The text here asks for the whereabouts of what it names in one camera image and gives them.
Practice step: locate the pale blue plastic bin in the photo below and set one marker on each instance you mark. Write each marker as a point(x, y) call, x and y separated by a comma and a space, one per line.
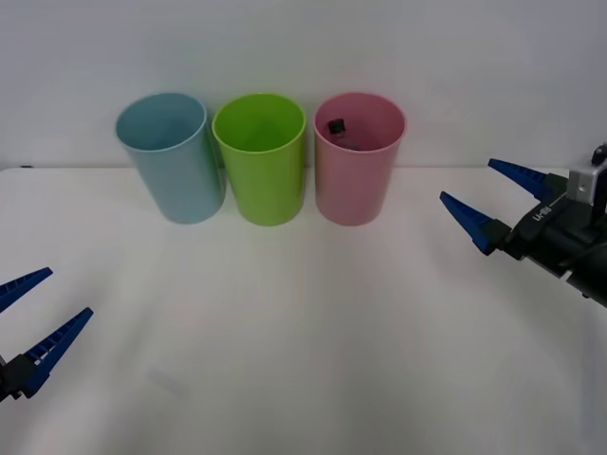
point(180, 180)

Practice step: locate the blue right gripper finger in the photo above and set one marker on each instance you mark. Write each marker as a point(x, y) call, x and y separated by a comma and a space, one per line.
point(479, 227)
point(526, 180)

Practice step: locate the green plastic bin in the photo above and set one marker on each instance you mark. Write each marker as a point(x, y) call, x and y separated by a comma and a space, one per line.
point(265, 185)

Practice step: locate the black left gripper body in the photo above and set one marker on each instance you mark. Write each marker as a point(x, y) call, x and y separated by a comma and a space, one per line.
point(5, 379)

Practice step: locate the pink plastic bin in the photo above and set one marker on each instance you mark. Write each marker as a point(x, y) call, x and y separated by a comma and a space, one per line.
point(351, 185)

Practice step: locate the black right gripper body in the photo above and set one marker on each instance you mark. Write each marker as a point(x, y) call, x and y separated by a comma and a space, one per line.
point(550, 237)

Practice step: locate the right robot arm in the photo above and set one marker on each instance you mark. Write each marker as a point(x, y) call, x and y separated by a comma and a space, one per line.
point(593, 284)

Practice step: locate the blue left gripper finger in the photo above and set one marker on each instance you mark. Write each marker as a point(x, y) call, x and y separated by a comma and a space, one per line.
point(21, 286)
point(52, 351)

